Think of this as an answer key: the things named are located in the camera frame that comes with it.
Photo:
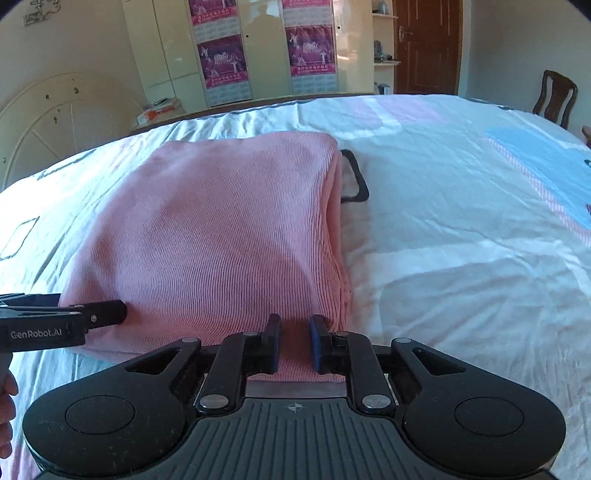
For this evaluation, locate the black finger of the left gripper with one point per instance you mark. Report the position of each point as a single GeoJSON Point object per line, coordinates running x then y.
{"type": "Point", "coordinates": [101, 314]}

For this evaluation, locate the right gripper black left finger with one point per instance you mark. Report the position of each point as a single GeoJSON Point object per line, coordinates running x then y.
{"type": "Point", "coordinates": [227, 366]}

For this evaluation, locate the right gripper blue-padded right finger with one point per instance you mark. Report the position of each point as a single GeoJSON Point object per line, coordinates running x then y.
{"type": "Point", "coordinates": [353, 356]}

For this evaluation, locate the pink sweater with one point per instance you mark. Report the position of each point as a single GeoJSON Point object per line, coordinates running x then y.
{"type": "Point", "coordinates": [209, 238]}

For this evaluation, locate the person left hand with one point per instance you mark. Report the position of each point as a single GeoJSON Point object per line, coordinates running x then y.
{"type": "Point", "coordinates": [9, 391]}

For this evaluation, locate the patterned bed sheet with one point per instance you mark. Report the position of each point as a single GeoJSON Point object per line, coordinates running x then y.
{"type": "Point", "coordinates": [475, 239]}

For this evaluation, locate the cream round headboard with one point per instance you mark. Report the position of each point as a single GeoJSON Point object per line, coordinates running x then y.
{"type": "Point", "coordinates": [61, 116]}

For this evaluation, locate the orange white box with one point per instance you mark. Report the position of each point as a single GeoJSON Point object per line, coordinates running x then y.
{"type": "Point", "coordinates": [157, 110]}

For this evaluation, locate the lower left pink poster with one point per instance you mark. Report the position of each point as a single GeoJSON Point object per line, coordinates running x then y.
{"type": "Point", "coordinates": [224, 68]}

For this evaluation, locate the pink poster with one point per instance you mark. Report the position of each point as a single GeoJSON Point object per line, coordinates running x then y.
{"type": "Point", "coordinates": [311, 52]}
{"type": "Point", "coordinates": [224, 68]}
{"type": "Point", "coordinates": [298, 13]}
{"type": "Point", "coordinates": [214, 19]}

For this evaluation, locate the cream wardrobe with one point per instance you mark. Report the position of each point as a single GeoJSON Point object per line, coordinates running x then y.
{"type": "Point", "coordinates": [165, 50]}

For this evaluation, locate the corner shelf unit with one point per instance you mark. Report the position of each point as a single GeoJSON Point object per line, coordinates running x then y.
{"type": "Point", "coordinates": [386, 61]}

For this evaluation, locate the lower right pink poster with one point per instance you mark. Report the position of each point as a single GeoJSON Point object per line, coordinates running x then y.
{"type": "Point", "coordinates": [311, 52]}

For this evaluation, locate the upper left pink poster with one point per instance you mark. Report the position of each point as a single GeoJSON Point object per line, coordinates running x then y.
{"type": "Point", "coordinates": [214, 19]}

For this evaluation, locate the dark brown wooden door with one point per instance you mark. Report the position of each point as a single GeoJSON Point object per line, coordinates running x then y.
{"type": "Point", "coordinates": [429, 36]}

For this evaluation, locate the dark wooden chair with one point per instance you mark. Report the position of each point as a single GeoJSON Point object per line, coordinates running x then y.
{"type": "Point", "coordinates": [557, 98]}

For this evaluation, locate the upper right pink poster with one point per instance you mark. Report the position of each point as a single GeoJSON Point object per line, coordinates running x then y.
{"type": "Point", "coordinates": [298, 13]}

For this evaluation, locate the dark wooden bed frame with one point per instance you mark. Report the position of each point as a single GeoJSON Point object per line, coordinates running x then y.
{"type": "Point", "coordinates": [239, 107]}

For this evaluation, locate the wall sconce lamp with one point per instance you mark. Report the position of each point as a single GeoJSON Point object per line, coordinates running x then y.
{"type": "Point", "coordinates": [40, 11]}

